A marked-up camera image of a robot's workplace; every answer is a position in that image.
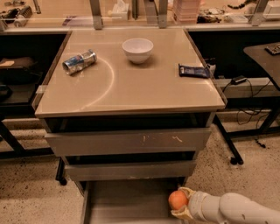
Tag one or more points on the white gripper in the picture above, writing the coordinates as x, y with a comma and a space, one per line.
196, 206

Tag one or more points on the orange fruit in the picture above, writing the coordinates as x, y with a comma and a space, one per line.
177, 199

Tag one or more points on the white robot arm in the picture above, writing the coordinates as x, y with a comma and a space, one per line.
230, 208

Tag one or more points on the middle grey drawer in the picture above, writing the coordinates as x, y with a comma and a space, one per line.
147, 170

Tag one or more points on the top grey drawer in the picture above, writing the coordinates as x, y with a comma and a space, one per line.
127, 142

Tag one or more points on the open bottom grey drawer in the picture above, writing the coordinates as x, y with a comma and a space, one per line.
139, 201

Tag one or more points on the grey drawer cabinet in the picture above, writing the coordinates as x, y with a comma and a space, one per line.
115, 94

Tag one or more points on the dark blue snack packet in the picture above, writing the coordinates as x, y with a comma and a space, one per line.
193, 71

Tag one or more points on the black power adapter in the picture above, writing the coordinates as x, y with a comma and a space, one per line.
238, 80

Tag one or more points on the white ceramic bowl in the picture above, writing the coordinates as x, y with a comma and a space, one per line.
137, 50

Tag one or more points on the black remote keypad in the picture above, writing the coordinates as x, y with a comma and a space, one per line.
273, 49

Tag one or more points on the crushed silver blue can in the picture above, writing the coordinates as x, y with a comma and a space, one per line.
79, 62

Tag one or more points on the pink stacked trays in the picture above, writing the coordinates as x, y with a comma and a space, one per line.
186, 11

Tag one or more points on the white tissue box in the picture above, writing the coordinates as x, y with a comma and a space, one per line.
121, 12

